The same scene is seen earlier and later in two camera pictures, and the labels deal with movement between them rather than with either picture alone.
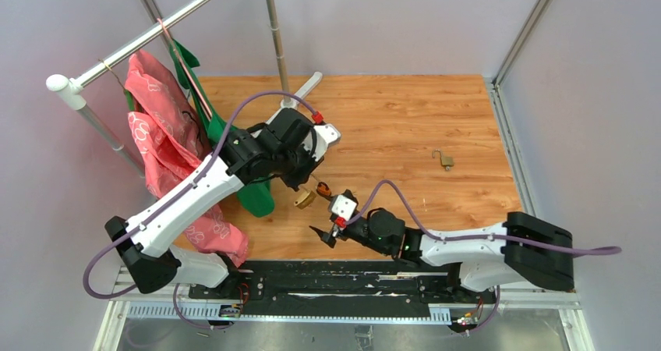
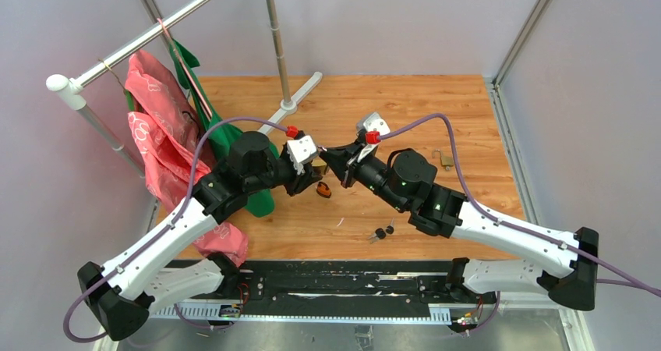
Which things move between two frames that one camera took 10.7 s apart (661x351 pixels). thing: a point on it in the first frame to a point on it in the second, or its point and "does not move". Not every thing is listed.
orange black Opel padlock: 323,190 does not move
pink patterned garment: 173,142 does not move
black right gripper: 328,236 to 344,161
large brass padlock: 305,200 to 319,167
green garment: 257,196 does not move
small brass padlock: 447,161 does not move
